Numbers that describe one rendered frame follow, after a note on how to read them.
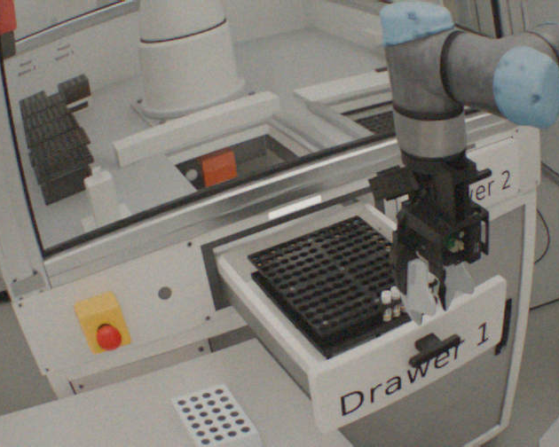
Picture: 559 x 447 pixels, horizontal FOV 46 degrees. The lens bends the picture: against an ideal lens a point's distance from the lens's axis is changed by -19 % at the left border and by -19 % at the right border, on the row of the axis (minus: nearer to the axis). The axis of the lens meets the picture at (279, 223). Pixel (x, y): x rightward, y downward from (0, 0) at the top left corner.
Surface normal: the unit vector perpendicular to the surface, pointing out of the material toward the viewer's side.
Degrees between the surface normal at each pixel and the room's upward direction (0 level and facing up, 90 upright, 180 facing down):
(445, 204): 90
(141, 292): 90
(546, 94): 90
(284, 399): 0
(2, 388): 0
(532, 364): 0
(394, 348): 90
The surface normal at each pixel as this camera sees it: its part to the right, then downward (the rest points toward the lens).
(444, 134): 0.14, 0.47
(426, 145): -0.29, 0.51
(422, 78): -0.67, 0.59
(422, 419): 0.43, 0.40
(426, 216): -0.14, -0.86
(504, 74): -0.67, 0.01
